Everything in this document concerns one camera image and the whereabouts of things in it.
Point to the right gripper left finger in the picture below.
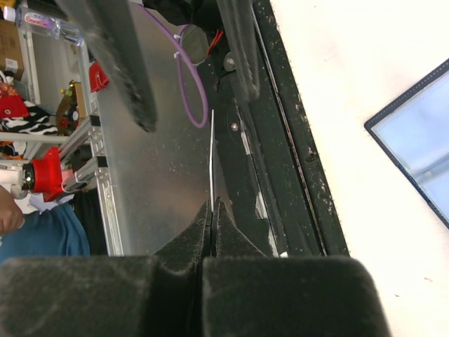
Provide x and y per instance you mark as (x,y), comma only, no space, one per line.
(156,295)

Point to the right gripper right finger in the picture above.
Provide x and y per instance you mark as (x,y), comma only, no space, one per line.
(245,293)

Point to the blue card holder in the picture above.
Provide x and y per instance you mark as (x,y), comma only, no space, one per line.
(412,130)

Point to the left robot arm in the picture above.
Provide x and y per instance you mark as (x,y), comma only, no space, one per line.
(108,29)

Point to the person in blue shirt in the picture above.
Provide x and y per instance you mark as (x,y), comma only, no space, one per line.
(54,232)

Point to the plastic water bottle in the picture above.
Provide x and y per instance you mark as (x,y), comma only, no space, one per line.
(45,25)

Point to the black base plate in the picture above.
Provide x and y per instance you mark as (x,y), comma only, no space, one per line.
(275,186)

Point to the red leader arm handle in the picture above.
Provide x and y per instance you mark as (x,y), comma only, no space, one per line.
(46,175)

